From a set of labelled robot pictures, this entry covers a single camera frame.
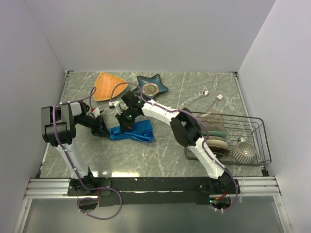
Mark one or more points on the silver spoon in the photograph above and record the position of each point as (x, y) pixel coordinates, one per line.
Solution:
(205, 93)

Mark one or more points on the blue cloth napkin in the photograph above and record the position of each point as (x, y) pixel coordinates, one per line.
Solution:
(141, 131)

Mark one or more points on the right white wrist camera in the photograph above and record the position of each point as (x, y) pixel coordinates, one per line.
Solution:
(117, 105)

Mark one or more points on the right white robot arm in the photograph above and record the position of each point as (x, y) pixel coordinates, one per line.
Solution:
(186, 130)

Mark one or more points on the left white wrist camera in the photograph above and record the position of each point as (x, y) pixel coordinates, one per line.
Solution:
(96, 113)

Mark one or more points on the grey ribbed mug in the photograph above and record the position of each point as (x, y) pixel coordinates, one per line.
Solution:
(243, 152)

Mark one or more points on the silver fork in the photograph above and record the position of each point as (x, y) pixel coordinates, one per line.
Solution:
(216, 100)

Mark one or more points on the orange woven basket tray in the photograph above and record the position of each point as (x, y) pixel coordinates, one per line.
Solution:
(104, 85)

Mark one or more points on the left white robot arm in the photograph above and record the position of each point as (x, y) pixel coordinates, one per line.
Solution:
(58, 127)

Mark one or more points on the dark blue star dish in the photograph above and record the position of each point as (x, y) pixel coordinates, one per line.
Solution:
(150, 86)

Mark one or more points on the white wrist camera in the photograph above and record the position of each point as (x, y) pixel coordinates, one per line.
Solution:
(96, 113)
(117, 105)

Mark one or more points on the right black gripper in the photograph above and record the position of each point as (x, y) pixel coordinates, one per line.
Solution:
(125, 125)

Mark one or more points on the green plate in rack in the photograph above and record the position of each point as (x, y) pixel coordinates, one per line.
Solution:
(214, 133)

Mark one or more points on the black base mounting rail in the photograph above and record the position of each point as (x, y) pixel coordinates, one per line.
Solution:
(154, 190)

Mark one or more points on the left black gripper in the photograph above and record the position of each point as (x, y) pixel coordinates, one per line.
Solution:
(100, 129)

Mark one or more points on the black wire dish rack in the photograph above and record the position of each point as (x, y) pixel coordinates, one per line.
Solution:
(252, 129)

